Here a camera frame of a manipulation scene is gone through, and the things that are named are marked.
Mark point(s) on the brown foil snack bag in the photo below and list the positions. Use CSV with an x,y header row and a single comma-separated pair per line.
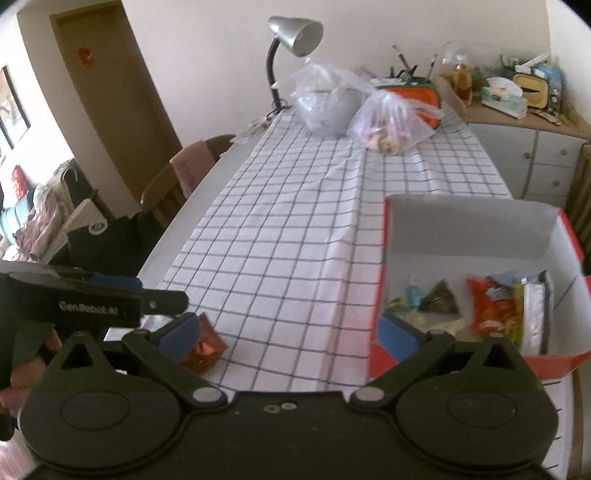
x,y
207,351

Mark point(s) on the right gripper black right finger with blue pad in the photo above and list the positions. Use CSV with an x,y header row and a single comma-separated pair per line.
x,y
401,356

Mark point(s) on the green pen holder brushes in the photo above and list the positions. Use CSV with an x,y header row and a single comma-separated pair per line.
x,y
408,75

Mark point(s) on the silver foil snack bag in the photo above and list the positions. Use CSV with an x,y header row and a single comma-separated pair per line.
x,y
531,294

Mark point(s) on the white sideboard cabinet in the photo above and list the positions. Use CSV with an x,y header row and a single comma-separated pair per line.
x,y
536,158

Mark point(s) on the orange lidded container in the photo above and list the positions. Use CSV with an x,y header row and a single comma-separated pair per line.
x,y
424,100

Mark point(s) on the brown wooden door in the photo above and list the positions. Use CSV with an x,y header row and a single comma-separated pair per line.
x,y
116,91

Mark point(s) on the silver desk lamp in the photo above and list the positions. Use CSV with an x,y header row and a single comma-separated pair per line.
x,y
299,36

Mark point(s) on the green white snack packet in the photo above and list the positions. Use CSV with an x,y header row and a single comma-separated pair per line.
x,y
397,306

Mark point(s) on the white tissue box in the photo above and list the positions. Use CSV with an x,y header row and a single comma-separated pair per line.
x,y
505,96

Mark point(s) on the clear plastic bag pink contents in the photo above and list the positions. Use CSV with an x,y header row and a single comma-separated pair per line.
x,y
388,124

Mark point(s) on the black bag white logo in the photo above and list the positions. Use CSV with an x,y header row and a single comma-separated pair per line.
x,y
117,247

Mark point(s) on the light blue snack packet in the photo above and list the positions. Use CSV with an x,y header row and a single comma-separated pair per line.
x,y
414,296

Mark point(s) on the clear plastic bag grey contents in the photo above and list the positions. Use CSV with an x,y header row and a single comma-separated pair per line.
x,y
327,97

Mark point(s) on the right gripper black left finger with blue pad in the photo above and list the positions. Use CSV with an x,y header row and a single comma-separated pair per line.
x,y
159,354

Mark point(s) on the glass jar orange contents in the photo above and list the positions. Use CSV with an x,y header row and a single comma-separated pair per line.
x,y
456,67

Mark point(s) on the cream snack packet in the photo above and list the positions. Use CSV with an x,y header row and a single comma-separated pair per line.
x,y
447,323

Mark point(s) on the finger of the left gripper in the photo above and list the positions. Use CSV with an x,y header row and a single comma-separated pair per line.
x,y
117,282
162,302

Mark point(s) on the red cardboard box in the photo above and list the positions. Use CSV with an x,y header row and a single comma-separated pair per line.
x,y
478,266

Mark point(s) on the wooden chair black seat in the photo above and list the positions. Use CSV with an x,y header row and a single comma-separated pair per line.
x,y
578,208

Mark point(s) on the dark triangular snack packet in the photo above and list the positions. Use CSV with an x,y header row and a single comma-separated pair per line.
x,y
440,301

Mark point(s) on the person left hand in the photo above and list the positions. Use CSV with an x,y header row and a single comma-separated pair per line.
x,y
24,378

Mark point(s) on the red crispy snack bag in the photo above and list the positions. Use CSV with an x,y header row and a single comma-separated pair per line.
x,y
497,308

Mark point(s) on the wooden chair pink cloth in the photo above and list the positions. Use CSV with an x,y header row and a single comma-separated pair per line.
x,y
166,193

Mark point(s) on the white black grid tablecloth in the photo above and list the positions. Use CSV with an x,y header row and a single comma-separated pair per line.
x,y
280,247

